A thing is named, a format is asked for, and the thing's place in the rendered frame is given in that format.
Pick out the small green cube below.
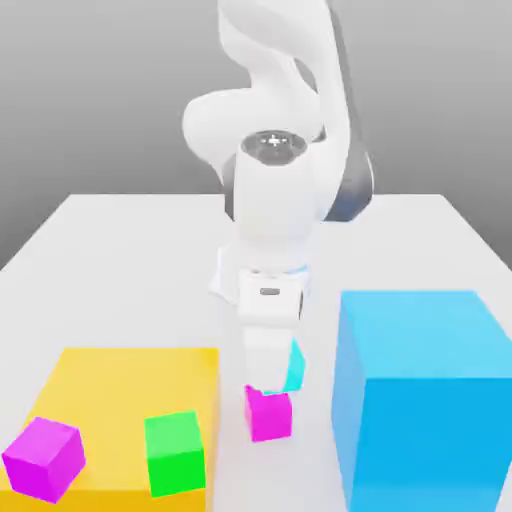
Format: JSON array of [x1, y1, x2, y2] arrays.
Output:
[[143, 409, 208, 500]]

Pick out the small purple cube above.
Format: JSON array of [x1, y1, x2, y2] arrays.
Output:
[[0, 415, 88, 505]]

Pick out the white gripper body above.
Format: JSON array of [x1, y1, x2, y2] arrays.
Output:
[[242, 324, 296, 394]]

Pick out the large yellow box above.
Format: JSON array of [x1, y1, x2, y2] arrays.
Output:
[[0, 346, 222, 512]]

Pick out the large blue box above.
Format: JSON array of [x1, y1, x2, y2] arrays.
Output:
[[330, 289, 512, 512]]

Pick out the small magenta cube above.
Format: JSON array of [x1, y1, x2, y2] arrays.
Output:
[[243, 383, 294, 444]]

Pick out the small cyan cube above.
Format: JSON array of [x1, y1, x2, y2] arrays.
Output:
[[261, 336, 308, 397]]

